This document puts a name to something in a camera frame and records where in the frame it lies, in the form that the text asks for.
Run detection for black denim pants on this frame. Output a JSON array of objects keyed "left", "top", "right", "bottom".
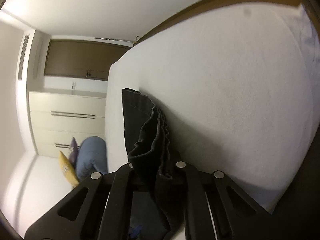
[{"left": 121, "top": 88, "right": 183, "bottom": 239}]

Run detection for white bed mattress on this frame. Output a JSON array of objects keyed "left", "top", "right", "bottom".
[{"left": 105, "top": 3, "right": 319, "bottom": 211}]

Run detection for purple cushion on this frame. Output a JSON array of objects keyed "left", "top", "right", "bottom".
[{"left": 69, "top": 137, "right": 79, "bottom": 167}]

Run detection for brown wooden door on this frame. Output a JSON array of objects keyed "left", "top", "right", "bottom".
[{"left": 44, "top": 40, "right": 130, "bottom": 81}]

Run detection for white wardrobe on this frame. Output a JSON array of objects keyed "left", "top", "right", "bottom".
[{"left": 29, "top": 89, "right": 106, "bottom": 158}]

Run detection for blue rolled duvet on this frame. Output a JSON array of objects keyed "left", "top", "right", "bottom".
[{"left": 75, "top": 136, "right": 108, "bottom": 181}]

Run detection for yellow cushion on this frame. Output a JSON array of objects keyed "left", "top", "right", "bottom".
[{"left": 59, "top": 151, "right": 79, "bottom": 187}]

